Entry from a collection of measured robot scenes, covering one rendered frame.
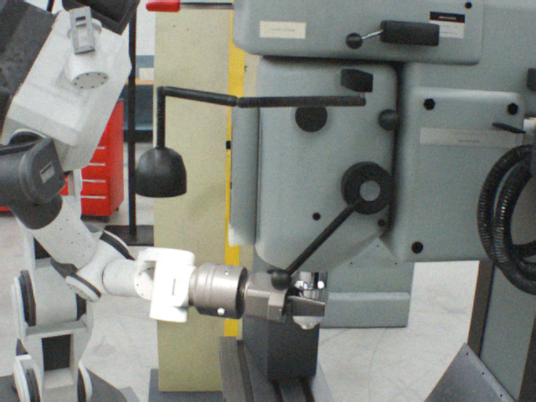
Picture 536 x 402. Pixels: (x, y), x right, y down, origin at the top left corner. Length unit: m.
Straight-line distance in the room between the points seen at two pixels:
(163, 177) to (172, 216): 1.93
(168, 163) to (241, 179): 0.14
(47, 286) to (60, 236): 0.39
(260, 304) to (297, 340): 0.44
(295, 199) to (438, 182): 0.20
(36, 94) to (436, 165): 0.69
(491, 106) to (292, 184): 0.30
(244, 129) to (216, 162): 1.79
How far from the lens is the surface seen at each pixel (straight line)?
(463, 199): 0.98
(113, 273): 1.27
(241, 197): 1.01
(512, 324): 1.23
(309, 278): 1.06
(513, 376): 1.23
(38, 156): 1.15
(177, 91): 0.87
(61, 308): 1.65
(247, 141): 0.99
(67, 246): 1.27
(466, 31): 0.95
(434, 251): 0.99
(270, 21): 0.87
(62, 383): 1.84
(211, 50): 2.71
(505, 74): 0.99
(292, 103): 0.80
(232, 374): 1.55
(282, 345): 1.49
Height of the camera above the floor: 1.67
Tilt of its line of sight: 15 degrees down
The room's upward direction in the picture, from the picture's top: 2 degrees clockwise
